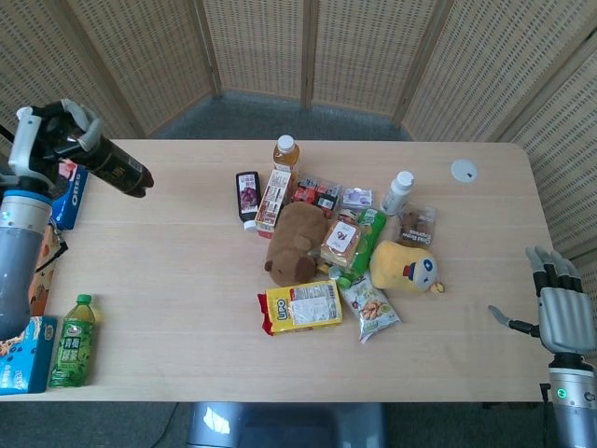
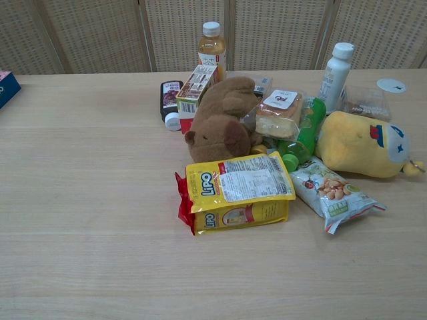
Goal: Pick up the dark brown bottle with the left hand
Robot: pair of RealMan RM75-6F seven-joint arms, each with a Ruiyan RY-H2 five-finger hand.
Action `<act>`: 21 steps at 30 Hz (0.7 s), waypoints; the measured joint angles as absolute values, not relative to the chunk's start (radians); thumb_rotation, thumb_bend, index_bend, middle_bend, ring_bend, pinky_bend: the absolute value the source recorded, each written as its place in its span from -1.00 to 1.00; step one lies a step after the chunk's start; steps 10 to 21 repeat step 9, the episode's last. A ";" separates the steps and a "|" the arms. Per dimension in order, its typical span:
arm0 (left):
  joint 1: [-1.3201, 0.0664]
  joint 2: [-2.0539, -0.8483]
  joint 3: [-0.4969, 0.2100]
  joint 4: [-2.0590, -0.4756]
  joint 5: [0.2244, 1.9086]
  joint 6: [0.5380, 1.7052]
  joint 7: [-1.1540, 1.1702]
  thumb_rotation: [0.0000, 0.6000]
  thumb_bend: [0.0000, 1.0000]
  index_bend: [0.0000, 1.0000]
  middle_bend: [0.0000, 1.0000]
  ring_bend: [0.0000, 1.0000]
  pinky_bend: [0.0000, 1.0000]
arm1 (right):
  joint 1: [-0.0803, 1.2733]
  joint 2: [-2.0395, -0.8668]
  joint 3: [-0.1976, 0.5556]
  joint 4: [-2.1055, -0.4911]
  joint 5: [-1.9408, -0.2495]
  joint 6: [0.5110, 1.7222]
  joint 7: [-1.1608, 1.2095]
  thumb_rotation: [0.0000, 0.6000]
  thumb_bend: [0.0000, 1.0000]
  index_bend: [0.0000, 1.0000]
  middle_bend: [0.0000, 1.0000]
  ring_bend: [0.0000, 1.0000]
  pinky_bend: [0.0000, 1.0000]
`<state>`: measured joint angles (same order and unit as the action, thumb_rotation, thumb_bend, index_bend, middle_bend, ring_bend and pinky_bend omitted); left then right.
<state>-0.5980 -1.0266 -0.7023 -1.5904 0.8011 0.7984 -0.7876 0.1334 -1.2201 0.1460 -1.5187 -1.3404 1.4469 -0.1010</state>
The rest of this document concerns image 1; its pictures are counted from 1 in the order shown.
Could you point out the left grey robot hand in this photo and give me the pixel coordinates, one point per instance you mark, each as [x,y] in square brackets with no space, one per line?
[23,149]

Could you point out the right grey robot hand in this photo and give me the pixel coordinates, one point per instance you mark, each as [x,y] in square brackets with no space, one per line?
[562,317]

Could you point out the dark bottle with black label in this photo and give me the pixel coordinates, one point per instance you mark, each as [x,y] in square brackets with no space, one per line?
[116,168]

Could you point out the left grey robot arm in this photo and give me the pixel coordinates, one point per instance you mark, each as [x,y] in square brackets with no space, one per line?
[18,252]

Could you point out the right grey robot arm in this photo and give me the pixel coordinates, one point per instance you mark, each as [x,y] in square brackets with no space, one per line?
[573,406]

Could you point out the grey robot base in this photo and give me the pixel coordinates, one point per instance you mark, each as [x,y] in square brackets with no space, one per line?
[280,424]

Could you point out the green tea bottle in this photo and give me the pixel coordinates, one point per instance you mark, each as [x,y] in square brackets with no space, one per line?
[74,345]

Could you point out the white plastic bottle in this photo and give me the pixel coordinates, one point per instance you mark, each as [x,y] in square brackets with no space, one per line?
[396,193]

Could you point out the green plastic bottle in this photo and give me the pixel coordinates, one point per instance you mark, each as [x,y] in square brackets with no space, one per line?
[373,228]

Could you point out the dark purple drink bottle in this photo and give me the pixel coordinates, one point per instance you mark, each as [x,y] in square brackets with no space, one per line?
[247,196]

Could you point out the orange juice bottle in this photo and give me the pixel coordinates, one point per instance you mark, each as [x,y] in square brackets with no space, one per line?
[285,156]

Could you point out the blue Oreo box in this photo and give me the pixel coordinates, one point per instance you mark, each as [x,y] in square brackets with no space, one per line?
[72,200]

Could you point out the woven folding screen panel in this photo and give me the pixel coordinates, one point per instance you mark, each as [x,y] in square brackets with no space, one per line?
[154,56]
[494,65]
[37,60]
[569,154]
[364,51]
[256,46]

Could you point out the orange bear print box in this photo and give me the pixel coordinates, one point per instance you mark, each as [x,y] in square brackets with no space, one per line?
[44,280]

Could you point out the yellow plush toy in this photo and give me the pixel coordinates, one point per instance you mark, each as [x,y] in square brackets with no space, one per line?
[401,266]

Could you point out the clear brownie snack package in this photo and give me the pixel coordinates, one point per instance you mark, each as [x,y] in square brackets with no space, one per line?
[417,228]

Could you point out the white nut snack bag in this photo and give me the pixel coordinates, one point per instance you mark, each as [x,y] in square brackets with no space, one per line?
[370,308]

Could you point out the blue snack box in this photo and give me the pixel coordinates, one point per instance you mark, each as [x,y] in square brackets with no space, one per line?
[28,359]

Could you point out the wrapped sandwich bread package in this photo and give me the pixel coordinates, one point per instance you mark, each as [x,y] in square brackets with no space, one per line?
[342,240]

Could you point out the small lavender packet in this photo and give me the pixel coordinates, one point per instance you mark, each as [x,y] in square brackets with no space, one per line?
[358,197]

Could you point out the small yellow packet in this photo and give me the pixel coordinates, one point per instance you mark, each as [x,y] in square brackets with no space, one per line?
[322,269]

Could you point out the red yellow drink carton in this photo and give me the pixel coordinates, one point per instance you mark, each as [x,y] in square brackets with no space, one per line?
[273,200]

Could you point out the yellow Lipo biscuit bag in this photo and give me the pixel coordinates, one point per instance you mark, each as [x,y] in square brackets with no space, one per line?
[303,308]

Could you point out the red black snack pack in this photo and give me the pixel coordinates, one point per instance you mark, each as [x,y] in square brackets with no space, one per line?
[322,196]

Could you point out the brown capybara plush toy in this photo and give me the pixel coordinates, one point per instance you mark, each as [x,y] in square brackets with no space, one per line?
[294,242]

